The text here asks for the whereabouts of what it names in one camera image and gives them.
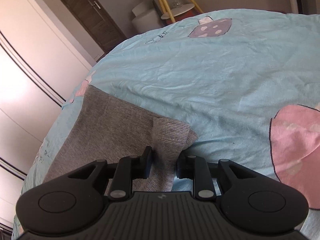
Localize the grey knit pants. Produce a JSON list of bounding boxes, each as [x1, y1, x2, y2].
[[43, 86, 197, 191]]

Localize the light blue mushroom bedsheet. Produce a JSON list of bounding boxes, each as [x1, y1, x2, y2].
[[11, 8, 320, 240]]

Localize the white wardrobe with black lines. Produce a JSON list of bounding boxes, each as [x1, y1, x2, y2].
[[1, 0, 95, 229]]

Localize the dark wooden door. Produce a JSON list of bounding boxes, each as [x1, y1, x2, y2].
[[61, 0, 126, 53]]

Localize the red box under table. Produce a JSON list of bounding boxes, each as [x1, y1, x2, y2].
[[179, 9, 198, 19]]

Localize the round table with yellow legs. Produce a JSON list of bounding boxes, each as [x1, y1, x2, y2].
[[137, 0, 205, 23]]

